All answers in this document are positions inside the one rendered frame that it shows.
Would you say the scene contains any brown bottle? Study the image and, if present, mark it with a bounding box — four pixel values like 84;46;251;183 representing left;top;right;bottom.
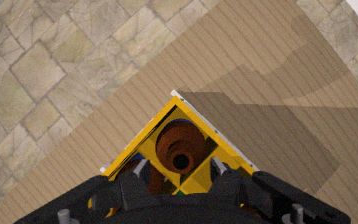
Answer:
241;204;258;216
112;153;166;214
155;119;206;174
175;190;185;195

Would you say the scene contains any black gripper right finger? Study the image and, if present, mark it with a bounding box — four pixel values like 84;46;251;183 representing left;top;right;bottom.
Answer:
197;157;351;224

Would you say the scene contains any yellow bottle crate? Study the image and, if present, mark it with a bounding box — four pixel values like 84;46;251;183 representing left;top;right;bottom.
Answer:
102;95;255;195

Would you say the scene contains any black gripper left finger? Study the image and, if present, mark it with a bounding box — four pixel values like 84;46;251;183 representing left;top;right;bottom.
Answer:
13;159;159;224

